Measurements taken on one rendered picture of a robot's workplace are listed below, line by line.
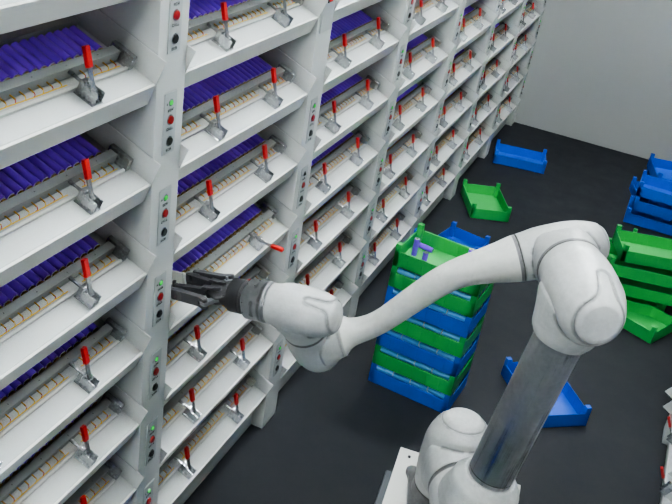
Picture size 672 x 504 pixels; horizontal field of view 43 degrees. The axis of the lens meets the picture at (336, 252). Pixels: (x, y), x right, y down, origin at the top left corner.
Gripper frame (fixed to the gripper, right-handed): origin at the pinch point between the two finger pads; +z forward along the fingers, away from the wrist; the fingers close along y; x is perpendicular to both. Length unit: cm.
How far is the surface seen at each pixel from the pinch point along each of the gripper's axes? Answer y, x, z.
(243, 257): -30.6, 7.8, -2.8
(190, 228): -3.6, -12.0, -4.8
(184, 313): -0.8, 8.3, -3.4
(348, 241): -122, 44, 4
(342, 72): -77, -30, -11
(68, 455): 34.4, 24.8, 3.7
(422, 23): -148, -31, -12
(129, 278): 20.6, -11.5, -5.5
